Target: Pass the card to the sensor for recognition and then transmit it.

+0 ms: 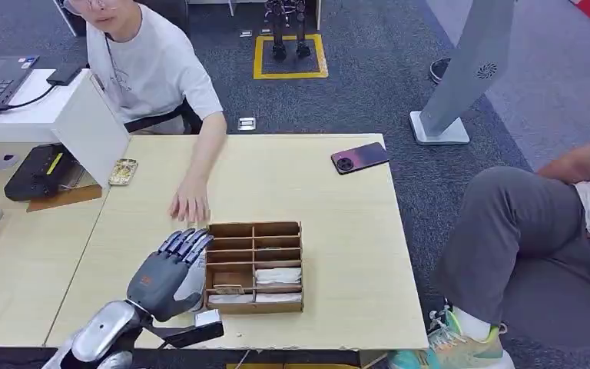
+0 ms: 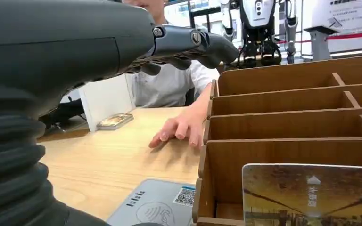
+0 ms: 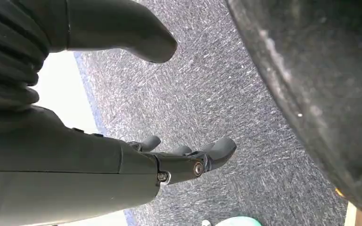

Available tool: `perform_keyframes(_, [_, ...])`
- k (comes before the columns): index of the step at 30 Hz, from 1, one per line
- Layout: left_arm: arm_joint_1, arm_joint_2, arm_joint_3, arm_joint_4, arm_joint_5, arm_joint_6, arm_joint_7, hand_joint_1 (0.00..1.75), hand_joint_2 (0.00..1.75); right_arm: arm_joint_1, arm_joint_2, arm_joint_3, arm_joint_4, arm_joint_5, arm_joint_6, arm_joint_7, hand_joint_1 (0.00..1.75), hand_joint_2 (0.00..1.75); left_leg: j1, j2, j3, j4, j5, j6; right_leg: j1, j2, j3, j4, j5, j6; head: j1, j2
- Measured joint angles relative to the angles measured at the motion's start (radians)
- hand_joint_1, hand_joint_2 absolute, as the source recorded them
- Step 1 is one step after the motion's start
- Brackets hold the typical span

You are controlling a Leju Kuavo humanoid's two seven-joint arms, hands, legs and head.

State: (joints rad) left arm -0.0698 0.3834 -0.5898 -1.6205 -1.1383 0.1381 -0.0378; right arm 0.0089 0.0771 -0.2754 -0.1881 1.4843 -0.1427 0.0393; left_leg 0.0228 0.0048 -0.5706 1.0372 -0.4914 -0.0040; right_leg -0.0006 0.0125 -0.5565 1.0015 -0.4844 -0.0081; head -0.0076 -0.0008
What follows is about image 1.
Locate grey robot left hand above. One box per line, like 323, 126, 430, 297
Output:
125, 228, 216, 324

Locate person's left hand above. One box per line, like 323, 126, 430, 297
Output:
168, 175, 213, 224

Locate printed card stack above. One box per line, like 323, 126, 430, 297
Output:
108, 158, 139, 188

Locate wooden card box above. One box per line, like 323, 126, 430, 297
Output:
204, 220, 305, 315

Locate brown card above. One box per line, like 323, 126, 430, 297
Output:
212, 284, 246, 297

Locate person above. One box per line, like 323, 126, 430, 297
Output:
429, 114, 590, 340
63, 0, 228, 224

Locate thick white card stack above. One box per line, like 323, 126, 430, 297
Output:
255, 268, 303, 285

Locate white desk riser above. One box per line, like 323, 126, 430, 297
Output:
0, 68, 131, 189

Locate brown board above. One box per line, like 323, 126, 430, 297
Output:
26, 183, 104, 214

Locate black device with yellow label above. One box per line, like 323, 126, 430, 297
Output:
3, 143, 83, 203

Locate yellow floor tape square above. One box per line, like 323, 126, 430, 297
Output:
252, 33, 329, 80

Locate black legged robot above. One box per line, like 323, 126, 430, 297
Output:
265, 0, 312, 60

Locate dark red smartphone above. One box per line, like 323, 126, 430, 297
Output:
330, 141, 391, 176

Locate black power adapter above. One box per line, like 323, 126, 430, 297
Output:
46, 61, 90, 87

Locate multicolour sneaker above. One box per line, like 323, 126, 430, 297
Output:
387, 305, 515, 369

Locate grey kiosk stand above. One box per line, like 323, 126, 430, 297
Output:
409, 0, 515, 146

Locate pale desk leg panel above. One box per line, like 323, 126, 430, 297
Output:
361, 350, 398, 369

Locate black shoe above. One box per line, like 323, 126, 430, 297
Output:
429, 57, 451, 85

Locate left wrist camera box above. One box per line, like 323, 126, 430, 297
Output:
147, 309, 225, 350

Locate black adapter cable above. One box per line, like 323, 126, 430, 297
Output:
0, 84, 58, 112

